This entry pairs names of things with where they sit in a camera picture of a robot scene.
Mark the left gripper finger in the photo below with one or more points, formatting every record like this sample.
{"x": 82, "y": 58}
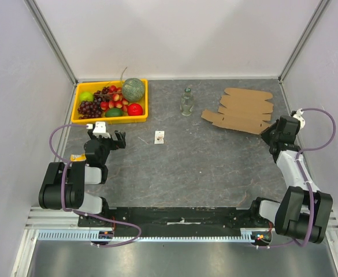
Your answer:
{"x": 104, "y": 138}
{"x": 120, "y": 142}

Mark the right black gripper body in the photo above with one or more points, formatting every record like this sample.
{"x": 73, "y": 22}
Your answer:
{"x": 272, "y": 134}

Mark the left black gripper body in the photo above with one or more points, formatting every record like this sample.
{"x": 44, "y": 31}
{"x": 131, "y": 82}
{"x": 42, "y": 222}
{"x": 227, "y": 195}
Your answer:
{"x": 106, "y": 149}

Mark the brown cardboard box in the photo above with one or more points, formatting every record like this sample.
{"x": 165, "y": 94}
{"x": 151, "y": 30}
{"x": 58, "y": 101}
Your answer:
{"x": 244, "y": 110}

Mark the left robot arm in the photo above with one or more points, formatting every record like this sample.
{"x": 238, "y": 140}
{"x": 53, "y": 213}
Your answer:
{"x": 64, "y": 184}

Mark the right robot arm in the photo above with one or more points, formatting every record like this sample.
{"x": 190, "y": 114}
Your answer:
{"x": 304, "y": 212}

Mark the yellow snack packet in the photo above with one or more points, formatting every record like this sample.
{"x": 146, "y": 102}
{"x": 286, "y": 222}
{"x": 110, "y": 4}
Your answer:
{"x": 77, "y": 158}

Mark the green avocado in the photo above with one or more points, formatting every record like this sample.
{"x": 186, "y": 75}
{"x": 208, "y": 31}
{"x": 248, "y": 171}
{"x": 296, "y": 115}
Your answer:
{"x": 114, "y": 112}

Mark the dark purple grape bunch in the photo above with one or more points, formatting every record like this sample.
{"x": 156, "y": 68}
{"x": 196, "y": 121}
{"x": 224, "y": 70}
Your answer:
{"x": 88, "y": 110}

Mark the red tomato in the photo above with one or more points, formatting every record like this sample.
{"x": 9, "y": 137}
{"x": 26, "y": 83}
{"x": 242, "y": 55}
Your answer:
{"x": 135, "y": 109}

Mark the small white packet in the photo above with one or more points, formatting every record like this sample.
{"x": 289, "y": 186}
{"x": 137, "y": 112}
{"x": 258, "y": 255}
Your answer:
{"x": 159, "y": 137}

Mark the red cherry bunch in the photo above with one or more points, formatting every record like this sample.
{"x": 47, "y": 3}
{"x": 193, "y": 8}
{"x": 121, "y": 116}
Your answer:
{"x": 111, "y": 97}

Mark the green apple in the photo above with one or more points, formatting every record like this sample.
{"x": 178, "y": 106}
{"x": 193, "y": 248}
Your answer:
{"x": 86, "y": 97}

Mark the yellow plastic bin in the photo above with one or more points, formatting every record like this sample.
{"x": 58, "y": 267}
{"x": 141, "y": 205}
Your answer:
{"x": 93, "y": 87}

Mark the green netted melon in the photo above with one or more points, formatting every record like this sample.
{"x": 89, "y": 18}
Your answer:
{"x": 133, "y": 89}

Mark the clear glass bottle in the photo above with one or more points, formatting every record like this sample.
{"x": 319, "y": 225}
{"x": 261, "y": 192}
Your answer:
{"x": 187, "y": 102}

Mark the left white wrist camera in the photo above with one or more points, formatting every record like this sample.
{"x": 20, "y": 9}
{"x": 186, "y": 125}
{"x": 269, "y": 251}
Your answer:
{"x": 100, "y": 130}

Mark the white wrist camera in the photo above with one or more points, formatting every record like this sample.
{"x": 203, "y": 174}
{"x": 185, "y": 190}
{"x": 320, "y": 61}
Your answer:
{"x": 297, "y": 114}
{"x": 100, "y": 130}

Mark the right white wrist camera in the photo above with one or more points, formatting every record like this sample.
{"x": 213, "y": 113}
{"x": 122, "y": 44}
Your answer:
{"x": 297, "y": 114}

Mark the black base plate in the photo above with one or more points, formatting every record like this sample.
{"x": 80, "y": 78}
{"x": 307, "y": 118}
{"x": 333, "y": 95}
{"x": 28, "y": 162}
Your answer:
{"x": 189, "y": 221}

